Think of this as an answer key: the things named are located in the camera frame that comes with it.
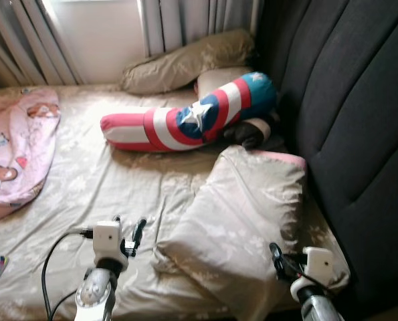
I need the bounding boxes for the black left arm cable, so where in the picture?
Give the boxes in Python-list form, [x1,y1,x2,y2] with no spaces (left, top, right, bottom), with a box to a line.
[41,229,94,321]

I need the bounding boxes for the grey pleated curtain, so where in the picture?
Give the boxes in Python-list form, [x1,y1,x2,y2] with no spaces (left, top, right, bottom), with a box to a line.
[0,0,86,91]
[138,0,263,58]

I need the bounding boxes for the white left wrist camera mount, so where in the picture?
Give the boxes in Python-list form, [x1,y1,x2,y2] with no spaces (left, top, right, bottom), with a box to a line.
[93,221,122,258]

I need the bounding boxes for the olive floral pillow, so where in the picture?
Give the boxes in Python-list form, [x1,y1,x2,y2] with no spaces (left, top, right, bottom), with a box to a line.
[122,28,256,94]

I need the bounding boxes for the red white striped bolster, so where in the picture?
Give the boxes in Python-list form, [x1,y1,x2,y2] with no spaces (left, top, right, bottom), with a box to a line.
[100,72,278,152]

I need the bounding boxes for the beige floral bed sheet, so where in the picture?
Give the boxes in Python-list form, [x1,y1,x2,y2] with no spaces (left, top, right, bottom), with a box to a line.
[0,84,350,321]

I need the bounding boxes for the pink cartoon print blanket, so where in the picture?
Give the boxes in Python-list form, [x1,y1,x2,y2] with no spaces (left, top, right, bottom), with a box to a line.
[0,87,60,225]

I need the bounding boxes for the large beige floral pillow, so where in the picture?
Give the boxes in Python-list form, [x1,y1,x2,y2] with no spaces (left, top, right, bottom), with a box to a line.
[155,146,350,321]

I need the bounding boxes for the small cream pillow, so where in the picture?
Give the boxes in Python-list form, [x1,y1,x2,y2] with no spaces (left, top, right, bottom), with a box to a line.
[197,66,253,98]

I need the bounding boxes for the black and cream plush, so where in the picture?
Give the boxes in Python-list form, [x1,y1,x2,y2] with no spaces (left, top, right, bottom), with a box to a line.
[222,114,283,151]

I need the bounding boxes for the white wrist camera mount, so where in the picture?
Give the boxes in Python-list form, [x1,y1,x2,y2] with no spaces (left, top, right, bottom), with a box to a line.
[302,247,334,285]
[93,221,122,258]

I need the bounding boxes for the dark grey padded headboard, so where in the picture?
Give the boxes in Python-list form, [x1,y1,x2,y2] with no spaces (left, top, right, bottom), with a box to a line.
[256,0,398,321]

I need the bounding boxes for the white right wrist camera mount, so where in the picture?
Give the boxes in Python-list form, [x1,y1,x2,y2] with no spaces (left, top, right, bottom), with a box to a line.
[302,247,334,285]

